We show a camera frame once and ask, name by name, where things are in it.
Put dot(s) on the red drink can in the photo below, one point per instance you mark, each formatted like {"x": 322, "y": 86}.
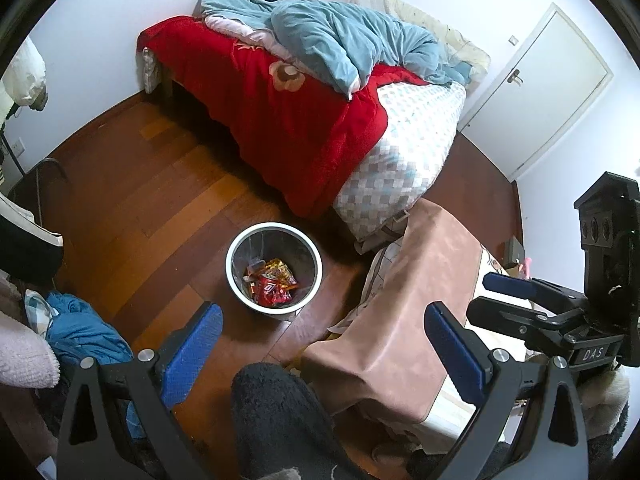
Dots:
{"x": 267, "y": 294}

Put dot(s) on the black bag with white edge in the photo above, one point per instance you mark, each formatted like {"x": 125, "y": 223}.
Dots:
{"x": 25, "y": 250}

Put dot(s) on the checkered bed sheet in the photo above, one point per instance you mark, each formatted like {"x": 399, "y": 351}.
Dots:
{"x": 400, "y": 160}

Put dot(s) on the white fluffy cloth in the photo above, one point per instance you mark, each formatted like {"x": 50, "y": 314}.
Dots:
{"x": 25, "y": 355}

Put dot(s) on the small pink object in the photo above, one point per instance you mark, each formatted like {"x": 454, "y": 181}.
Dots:
{"x": 525, "y": 267}

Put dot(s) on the cream pillow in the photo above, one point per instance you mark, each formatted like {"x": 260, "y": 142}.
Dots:
{"x": 465, "y": 40}

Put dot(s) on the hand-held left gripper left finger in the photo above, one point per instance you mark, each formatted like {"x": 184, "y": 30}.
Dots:
{"x": 192, "y": 350}

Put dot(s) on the blue quilt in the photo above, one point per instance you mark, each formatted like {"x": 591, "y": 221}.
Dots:
{"x": 340, "y": 35}

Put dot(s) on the white door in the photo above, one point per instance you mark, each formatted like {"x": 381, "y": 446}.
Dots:
{"x": 540, "y": 90}

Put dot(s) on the orange snack packet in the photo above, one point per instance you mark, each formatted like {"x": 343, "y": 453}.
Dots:
{"x": 279, "y": 271}

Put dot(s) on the blue cloth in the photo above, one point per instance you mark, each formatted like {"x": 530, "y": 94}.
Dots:
{"x": 85, "y": 330}

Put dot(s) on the small checkered cloth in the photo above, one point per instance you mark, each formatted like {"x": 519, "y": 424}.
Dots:
{"x": 37, "y": 310}

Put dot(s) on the black chair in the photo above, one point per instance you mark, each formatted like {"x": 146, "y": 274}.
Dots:
{"x": 45, "y": 185}

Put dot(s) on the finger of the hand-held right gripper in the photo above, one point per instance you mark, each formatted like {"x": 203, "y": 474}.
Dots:
{"x": 505, "y": 284}
{"x": 510, "y": 320}

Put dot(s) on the wall outlet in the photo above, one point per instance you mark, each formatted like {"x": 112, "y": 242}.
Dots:
{"x": 17, "y": 147}

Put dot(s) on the cream fluffy cloth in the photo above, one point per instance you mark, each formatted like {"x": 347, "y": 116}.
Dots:
{"x": 605, "y": 400}

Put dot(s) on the red blanket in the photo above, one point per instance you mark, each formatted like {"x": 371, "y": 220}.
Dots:
{"x": 280, "y": 125}

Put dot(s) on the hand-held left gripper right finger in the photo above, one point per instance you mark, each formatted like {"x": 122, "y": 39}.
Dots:
{"x": 457, "y": 350}

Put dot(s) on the white hanging bag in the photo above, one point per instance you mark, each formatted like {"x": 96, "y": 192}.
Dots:
{"x": 22, "y": 75}

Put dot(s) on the pink table cloth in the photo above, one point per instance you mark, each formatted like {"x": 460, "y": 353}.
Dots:
{"x": 400, "y": 310}

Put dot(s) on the small dark box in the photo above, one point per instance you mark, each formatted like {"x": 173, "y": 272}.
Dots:
{"x": 513, "y": 252}

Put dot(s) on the person's black fleece leg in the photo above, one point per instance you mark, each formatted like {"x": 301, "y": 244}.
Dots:
{"x": 280, "y": 420}

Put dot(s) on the white rimmed trash bin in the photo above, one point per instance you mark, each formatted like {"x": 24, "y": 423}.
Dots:
{"x": 302, "y": 260}

